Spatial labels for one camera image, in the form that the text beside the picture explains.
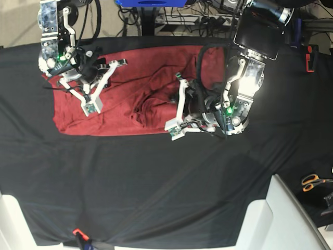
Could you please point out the white foam block left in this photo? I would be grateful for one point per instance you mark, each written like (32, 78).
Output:
(15, 233)

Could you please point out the maroon long-sleeve T-shirt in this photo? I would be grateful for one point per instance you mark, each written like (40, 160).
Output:
(139, 98)

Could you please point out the blue plastic bin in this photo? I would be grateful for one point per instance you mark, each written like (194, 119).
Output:
(151, 3)

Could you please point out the black metal tool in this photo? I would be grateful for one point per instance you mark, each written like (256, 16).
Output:
(328, 200)

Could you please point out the orange black clamp right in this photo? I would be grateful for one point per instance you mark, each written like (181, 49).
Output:
(311, 57)

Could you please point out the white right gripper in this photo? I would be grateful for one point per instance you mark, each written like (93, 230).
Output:
(87, 90)

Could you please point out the black table cloth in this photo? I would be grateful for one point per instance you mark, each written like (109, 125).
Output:
(147, 190)

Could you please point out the orange black clamp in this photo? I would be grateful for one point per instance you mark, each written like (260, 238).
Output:
(83, 241)
(311, 57)

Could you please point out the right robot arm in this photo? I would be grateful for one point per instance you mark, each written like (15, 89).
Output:
(82, 73)

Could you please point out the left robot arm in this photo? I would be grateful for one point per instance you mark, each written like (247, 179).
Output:
(259, 35)

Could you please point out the black stand post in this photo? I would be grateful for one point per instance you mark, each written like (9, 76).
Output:
(148, 16)

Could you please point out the blue clamp handle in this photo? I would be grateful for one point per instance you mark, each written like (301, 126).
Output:
(296, 33)

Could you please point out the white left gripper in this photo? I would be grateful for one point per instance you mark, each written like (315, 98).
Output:
(181, 124)

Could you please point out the yellow-handled scissors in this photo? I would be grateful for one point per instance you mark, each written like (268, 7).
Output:
(310, 182)

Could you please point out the orange black clamp bottom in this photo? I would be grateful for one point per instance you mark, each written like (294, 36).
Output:
(83, 241)

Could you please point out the white power strip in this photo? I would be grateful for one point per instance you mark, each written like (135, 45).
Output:
(189, 19)

